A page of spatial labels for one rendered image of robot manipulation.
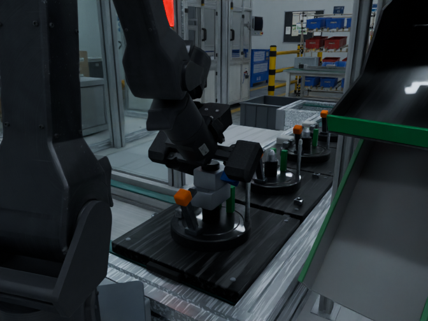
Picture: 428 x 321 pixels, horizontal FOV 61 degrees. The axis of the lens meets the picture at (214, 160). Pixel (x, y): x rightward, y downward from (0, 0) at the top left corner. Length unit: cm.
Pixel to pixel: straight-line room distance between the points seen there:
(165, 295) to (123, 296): 16
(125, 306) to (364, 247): 29
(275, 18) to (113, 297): 1173
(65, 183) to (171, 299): 31
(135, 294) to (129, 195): 54
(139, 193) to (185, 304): 41
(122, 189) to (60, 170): 66
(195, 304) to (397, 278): 25
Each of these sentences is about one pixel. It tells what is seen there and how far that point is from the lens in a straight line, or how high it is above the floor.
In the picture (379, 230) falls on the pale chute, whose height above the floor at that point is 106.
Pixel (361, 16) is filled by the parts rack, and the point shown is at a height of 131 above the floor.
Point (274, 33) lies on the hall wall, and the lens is 1196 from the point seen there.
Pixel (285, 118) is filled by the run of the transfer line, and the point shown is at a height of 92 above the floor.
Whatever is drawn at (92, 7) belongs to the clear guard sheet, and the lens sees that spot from 95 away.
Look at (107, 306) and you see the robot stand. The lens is 36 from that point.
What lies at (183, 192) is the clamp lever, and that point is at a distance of 54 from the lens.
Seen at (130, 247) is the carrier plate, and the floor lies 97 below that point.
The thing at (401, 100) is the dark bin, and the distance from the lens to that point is 47.
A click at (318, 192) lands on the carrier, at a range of 82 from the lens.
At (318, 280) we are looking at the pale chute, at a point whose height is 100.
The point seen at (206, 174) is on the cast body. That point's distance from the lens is 58.
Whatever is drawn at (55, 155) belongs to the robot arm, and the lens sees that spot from 25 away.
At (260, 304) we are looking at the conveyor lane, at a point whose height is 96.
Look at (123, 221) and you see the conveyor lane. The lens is 81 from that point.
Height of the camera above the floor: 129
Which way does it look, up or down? 19 degrees down
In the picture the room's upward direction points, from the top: straight up
